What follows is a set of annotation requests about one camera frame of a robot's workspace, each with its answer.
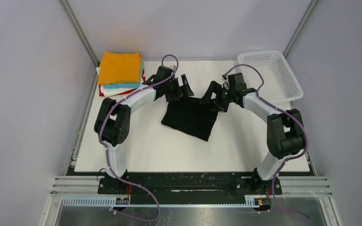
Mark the black t-shirt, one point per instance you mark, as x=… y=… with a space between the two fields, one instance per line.
x=190 y=116

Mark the aluminium frame post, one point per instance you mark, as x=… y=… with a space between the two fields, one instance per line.
x=79 y=31
x=309 y=10

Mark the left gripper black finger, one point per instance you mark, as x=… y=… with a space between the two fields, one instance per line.
x=185 y=88
x=174 y=96

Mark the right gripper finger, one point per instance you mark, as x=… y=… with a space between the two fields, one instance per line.
x=213 y=88
x=219 y=106

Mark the white slotted cable duct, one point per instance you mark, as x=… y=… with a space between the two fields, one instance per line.
x=84 y=201

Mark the teal folded t-shirt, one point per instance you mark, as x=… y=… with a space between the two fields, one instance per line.
x=129 y=85

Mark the right aluminium frame post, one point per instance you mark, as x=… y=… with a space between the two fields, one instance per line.
x=309 y=10

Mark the left aluminium frame post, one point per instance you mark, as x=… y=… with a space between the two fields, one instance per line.
x=79 y=31

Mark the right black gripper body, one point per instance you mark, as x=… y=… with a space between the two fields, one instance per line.
x=219 y=99

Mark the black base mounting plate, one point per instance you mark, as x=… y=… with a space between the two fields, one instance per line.
x=189 y=187

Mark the white plastic basket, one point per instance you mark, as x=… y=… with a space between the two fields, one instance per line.
x=280 y=84

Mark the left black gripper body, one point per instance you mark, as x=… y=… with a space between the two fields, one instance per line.
x=177 y=89

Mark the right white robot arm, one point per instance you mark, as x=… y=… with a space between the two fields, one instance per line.
x=284 y=138

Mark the orange folded t-shirt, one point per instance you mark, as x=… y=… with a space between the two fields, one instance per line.
x=119 y=68

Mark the white folded t-shirt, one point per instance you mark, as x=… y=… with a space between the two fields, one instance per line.
x=112 y=90

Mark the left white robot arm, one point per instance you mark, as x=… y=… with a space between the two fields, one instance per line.
x=113 y=121

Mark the red folded t-shirt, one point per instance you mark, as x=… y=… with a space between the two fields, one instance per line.
x=101 y=92

